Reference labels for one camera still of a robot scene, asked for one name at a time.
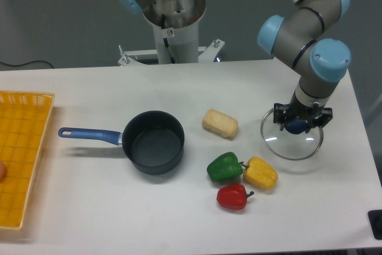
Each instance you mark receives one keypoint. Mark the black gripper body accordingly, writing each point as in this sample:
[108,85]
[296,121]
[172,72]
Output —
[297,110]

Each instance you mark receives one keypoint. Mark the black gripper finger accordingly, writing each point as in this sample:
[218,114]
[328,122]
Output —
[319,119]
[281,115]

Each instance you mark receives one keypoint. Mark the glass lid blue knob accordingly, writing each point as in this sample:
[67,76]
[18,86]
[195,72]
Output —
[286,145]

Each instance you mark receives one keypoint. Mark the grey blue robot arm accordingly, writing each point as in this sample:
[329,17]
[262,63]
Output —
[296,41]

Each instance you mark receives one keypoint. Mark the beige bread loaf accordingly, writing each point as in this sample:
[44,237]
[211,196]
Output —
[220,124]

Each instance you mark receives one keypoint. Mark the yellow bell pepper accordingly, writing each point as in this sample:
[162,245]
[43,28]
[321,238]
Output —
[259,173]

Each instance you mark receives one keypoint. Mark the green bell pepper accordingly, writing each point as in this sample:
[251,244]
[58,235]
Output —
[225,167]

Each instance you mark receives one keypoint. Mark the red bell pepper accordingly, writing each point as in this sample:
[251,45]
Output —
[233,197]

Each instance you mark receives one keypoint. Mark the black device at table edge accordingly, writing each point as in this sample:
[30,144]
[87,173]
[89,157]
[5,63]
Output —
[375,219]

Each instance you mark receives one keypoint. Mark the yellow woven basket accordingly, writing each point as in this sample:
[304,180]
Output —
[24,120]

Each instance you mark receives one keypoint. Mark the dark saucepan blue handle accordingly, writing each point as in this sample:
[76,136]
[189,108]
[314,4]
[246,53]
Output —
[153,140]

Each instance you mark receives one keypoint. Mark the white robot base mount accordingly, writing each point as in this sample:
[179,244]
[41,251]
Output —
[175,25]

